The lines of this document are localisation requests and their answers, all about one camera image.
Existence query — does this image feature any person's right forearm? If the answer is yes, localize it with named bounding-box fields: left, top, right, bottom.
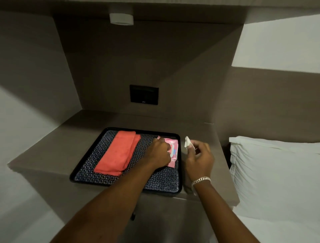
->
left=192, top=181, right=253, bottom=243

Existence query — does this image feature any person's left hand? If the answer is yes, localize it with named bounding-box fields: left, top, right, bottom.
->
left=143, top=137, right=173, bottom=169

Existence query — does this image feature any person's left forearm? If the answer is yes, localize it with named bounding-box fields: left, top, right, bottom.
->
left=49, top=160, right=160, bottom=243

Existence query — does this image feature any black patterned tray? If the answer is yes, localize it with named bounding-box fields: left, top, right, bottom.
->
left=69, top=127, right=183, bottom=195

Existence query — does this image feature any black wall switch panel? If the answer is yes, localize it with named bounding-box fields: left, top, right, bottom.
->
left=129, top=84, right=159, bottom=106

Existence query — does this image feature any white bed sheet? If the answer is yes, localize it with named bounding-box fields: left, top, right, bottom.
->
left=231, top=204, right=320, bottom=243

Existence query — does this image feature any white round ceiling light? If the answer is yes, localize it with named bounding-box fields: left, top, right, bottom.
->
left=109, top=12, right=134, bottom=26

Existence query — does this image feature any white pillow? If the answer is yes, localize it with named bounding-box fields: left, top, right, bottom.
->
left=228, top=136, right=320, bottom=224

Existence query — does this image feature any folded orange cloth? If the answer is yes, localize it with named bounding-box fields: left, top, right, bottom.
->
left=93, top=130, right=141, bottom=177

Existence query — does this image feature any pink wet wipes packet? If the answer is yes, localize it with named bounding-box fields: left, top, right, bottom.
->
left=157, top=135, right=179, bottom=169

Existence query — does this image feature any silver chain bracelet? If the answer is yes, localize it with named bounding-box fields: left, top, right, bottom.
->
left=191, top=176, right=212, bottom=189

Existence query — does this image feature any person's right hand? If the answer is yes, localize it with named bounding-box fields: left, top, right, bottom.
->
left=184, top=140, right=216, bottom=183

